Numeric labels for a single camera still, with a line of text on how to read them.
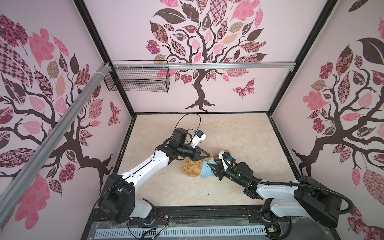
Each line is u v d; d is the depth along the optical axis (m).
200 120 0.68
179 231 0.70
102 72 0.81
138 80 1.22
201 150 0.69
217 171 0.71
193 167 0.70
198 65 0.93
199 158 0.70
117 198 0.41
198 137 0.70
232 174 0.68
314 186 0.46
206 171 0.74
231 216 0.75
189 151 0.68
